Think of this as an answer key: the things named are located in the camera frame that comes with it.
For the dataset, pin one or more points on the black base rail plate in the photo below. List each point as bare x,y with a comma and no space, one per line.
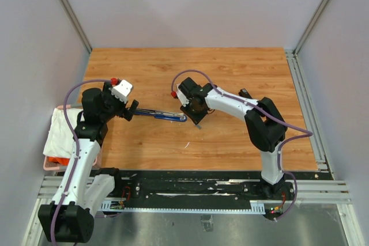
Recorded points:
200,184

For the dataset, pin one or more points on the blue black stapler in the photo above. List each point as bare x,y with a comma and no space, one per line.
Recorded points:
171,116

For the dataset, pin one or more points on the white cloth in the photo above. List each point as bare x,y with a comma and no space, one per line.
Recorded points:
60,140

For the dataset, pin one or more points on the pink plastic basket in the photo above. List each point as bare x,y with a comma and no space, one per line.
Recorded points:
60,164

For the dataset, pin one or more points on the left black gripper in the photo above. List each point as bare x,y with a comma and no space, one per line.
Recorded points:
126,113

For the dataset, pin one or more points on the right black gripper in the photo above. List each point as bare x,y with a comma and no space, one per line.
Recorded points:
196,119

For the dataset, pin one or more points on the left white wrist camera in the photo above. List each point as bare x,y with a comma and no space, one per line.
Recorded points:
122,90

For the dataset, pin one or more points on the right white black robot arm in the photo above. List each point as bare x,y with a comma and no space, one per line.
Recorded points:
262,119

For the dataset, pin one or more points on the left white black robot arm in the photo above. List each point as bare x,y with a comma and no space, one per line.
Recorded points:
70,216

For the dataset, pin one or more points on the white slotted cable duct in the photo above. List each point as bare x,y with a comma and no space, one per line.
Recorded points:
191,205

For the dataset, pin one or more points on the small black clip object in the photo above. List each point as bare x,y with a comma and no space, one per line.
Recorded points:
244,93

